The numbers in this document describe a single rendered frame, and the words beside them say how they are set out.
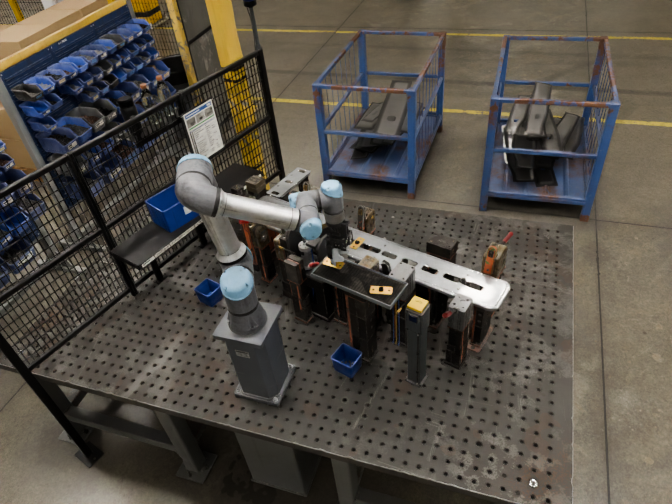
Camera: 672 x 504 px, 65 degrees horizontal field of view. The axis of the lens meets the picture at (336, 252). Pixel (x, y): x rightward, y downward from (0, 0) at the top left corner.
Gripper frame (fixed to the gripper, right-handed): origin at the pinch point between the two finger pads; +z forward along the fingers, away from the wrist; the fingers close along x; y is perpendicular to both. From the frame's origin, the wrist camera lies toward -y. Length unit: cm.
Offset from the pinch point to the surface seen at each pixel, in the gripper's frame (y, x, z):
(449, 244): 36, 44, 17
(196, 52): -246, 250, 11
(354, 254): -4.1, 28.0, 19.4
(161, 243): -95, 5, 16
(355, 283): 10.5, -5.0, 5.3
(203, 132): -102, 63, -14
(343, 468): 16, -44, 72
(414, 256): 22.3, 34.7, 19.6
